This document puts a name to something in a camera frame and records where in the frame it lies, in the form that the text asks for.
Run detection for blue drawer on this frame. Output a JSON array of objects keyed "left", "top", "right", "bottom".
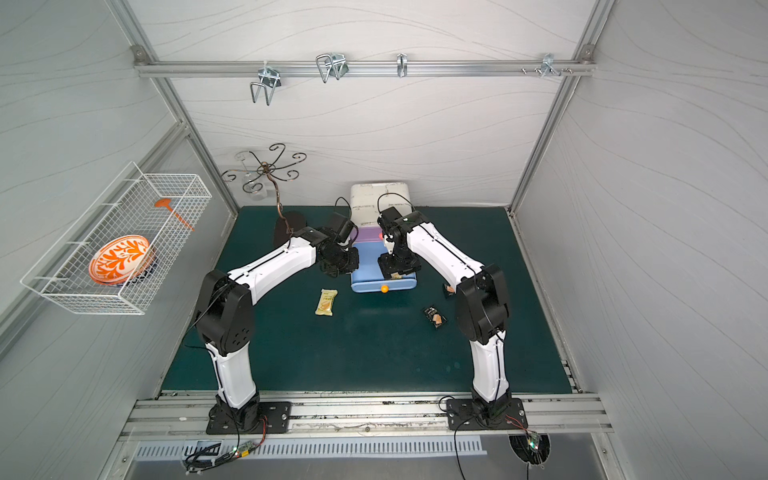
[{"left": 351, "top": 241, "right": 418, "bottom": 294}]

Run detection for purple drawer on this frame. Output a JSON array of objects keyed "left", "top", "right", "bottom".
[{"left": 355, "top": 226, "right": 384, "bottom": 244}]

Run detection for gold cookie packet one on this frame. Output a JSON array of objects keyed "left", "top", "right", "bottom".
[{"left": 315, "top": 289, "right": 338, "bottom": 316}]

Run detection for black cookie packet two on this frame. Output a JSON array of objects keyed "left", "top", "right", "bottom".
[{"left": 423, "top": 306, "right": 447, "bottom": 329}]

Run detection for white drawer cabinet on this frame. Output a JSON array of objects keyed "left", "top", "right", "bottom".
[{"left": 350, "top": 182, "right": 413, "bottom": 228}]

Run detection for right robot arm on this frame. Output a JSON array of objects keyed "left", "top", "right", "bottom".
[{"left": 377, "top": 207, "right": 510, "bottom": 413}]

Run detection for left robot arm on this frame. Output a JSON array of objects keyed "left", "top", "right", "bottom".
[{"left": 193, "top": 227, "right": 359, "bottom": 413}]

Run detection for black metal mug tree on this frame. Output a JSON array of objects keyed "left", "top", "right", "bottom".
[{"left": 220, "top": 142, "right": 308, "bottom": 247}]

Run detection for orange spatula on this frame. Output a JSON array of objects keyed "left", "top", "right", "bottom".
[{"left": 154, "top": 198, "right": 194, "bottom": 231}]

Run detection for metal hook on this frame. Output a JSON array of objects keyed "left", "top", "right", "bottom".
[
  {"left": 396, "top": 53, "right": 408, "bottom": 78},
  {"left": 315, "top": 53, "right": 349, "bottom": 83},
  {"left": 250, "top": 63, "right": 282, "bottom": 106},
  {"left": 520, "top": 54, "right": 572, "bottom": 78}
]

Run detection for orange patterned plate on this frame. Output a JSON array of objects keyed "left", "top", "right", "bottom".
[{"left": 88, "top": 235, "right": 156, "bottom": 285}]

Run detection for white vent grille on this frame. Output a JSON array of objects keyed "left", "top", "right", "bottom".
[{"left": 134, "top": 435, "right": 487, "bottom": 462}]

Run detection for left wiring bundle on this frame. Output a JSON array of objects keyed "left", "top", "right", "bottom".
[{"left": 182, "top": 440, "right": 253, "bottom": 475}]

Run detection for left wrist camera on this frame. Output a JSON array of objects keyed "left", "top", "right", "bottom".
[{"left": 326, "top": 212, "right": 356, "bottom": 244}]

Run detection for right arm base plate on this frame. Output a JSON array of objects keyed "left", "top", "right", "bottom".
[{"left": 438, "top": 395, "right": 528, "bottom": 432}]

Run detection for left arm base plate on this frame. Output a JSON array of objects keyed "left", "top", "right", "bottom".
[{"left": 205, "top": 398, "right": 292, "bottom": 435}]

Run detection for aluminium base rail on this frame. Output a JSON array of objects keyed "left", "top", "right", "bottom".
[{"left": 119, "top": 390, "right": 613, "bottom": 441}]

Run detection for white wire basket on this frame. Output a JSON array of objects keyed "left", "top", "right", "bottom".
[{"left": 20, "top": 163, "right": 212, "bottom": 316}]

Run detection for aluminium top rail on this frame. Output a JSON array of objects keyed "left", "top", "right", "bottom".
[{"left": 134, "top": 58, "right": 597, "bottom": 80}]

